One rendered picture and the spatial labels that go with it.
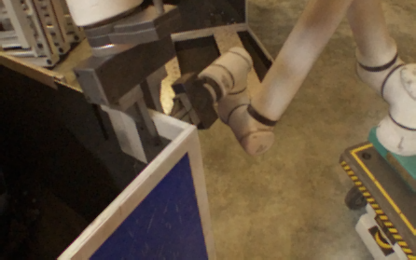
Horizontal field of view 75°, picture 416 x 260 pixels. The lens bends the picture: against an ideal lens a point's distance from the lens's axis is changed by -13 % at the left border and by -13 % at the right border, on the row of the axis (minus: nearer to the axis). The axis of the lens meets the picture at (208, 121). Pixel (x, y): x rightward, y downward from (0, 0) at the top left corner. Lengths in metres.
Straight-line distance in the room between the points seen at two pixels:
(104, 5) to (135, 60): 0.08
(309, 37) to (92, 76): 0.50
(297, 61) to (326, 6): 0.14
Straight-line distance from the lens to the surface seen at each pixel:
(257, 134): 0.76
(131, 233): 0.38
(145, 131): 0.44
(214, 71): 0.77
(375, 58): 1.13
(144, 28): 0.32
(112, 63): 0.36
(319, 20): 0.72
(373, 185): 1.22
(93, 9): 0.35
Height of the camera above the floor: 1.22
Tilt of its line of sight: 40 degrees down
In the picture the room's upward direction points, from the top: 6 degrees counter-clockwise
